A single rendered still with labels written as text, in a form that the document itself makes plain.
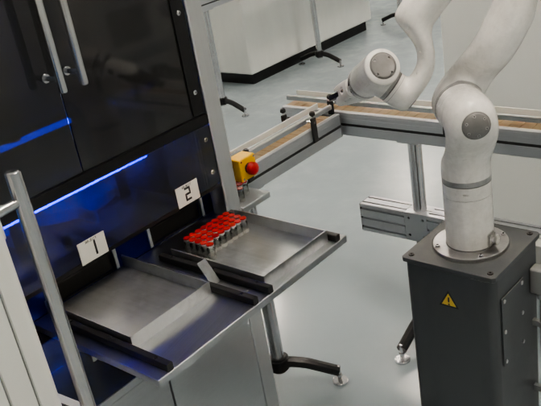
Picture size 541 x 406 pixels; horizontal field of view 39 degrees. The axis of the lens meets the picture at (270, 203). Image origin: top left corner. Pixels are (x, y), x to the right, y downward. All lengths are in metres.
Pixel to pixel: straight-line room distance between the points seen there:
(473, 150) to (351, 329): 1.59
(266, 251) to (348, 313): 1.34
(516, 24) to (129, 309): 1.13
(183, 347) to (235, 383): 0.78
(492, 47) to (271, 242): 0.78
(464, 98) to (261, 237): 0.71
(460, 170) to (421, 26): 0.36
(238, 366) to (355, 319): 0.94
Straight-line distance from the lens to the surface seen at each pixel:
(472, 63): 1.87
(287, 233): 2.16
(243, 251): 2.10
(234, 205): 2.33
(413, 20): 1.77
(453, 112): 1.79
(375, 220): 3.04
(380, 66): 1.76
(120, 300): 2.02
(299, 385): 3.03
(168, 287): 2.02
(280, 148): 2.63
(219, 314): 1.86
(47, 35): 1.80
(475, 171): 1.90
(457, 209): 1.94
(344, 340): 3.22
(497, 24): 1.83
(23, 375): 1.29
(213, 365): 2.43
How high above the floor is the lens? 1.85
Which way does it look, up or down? 24 degrees down
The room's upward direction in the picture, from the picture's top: 10 degrees counter-clockwise
